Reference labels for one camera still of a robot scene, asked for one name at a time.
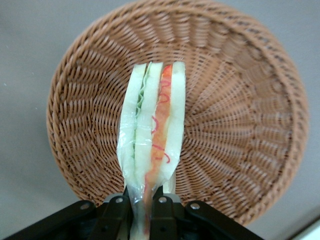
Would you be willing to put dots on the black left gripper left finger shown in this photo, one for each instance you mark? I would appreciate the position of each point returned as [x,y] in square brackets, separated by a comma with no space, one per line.
[107,220]

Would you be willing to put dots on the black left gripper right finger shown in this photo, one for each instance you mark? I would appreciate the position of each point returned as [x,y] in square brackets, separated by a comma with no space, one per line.
[167,220]

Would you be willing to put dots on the plastic triangle sandwich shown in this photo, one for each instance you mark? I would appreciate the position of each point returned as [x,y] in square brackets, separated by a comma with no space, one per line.
[150,112]

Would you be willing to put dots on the brown round wicker basket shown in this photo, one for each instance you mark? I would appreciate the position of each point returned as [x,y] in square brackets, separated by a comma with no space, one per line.
[225,100]

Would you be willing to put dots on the cream plastic serving tray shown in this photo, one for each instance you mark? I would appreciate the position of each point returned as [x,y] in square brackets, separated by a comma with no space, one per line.
[312,233]

